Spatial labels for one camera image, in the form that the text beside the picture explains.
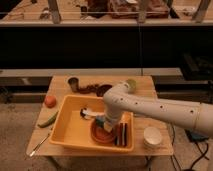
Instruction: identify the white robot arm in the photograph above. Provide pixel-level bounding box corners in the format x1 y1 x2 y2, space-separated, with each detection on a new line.
103 79 213 138

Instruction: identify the wooden table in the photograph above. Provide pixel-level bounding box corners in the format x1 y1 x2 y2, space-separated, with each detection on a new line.
26 76 173 157

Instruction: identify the green cucumber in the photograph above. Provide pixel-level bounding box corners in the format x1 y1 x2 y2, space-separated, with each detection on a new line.
37 112 58 128

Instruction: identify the metal spoon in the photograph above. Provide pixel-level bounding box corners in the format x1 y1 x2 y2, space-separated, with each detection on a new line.
29 131 51 157

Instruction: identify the yellow green sponge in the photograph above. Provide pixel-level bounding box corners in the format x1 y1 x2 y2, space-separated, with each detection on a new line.
95 116 105 127

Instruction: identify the black handled knife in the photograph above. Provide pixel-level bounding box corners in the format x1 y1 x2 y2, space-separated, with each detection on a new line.
80 108 104 120

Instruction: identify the metal cup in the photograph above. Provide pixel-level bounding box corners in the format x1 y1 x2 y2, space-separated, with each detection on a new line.
68 77 79 92

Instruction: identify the green cup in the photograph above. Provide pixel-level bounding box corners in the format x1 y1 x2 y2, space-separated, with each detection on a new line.
126 79 136 93

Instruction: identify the red tomato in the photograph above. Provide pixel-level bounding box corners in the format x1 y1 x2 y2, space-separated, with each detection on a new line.
44 95 57 108

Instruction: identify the striped dark plates stack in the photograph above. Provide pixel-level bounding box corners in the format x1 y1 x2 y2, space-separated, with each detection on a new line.
115 121 128 147

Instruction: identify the yellow plastic tub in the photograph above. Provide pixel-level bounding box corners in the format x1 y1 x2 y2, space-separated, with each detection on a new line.
50 95 134 153

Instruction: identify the white bowl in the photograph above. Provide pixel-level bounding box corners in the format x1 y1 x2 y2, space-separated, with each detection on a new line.
143 127 162 147

